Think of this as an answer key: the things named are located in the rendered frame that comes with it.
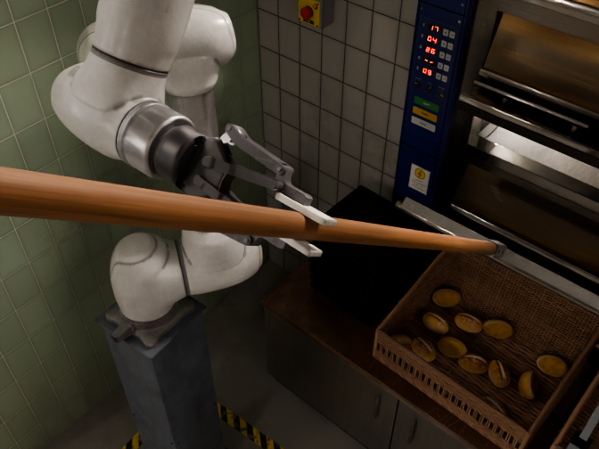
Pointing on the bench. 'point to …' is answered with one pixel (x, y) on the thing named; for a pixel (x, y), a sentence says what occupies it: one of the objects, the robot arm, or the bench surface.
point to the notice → (419, 179)
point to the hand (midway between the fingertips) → (299, 224)
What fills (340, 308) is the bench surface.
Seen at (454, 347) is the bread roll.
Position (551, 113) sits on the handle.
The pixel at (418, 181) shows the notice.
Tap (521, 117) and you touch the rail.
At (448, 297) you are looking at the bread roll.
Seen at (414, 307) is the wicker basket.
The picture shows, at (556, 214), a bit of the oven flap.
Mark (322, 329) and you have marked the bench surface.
